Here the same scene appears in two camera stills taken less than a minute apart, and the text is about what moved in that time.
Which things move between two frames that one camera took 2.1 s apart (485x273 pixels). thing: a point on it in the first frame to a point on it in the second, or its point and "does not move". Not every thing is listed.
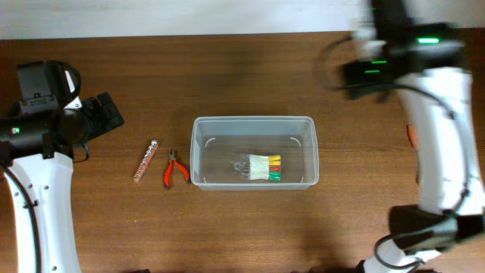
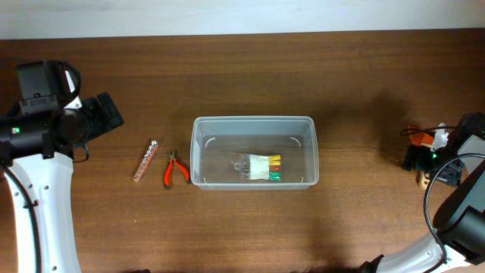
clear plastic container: [246, 153] does not move
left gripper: [103, 123] does not move
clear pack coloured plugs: [256, 167] does not move
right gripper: [367, 68] to [423, 155]
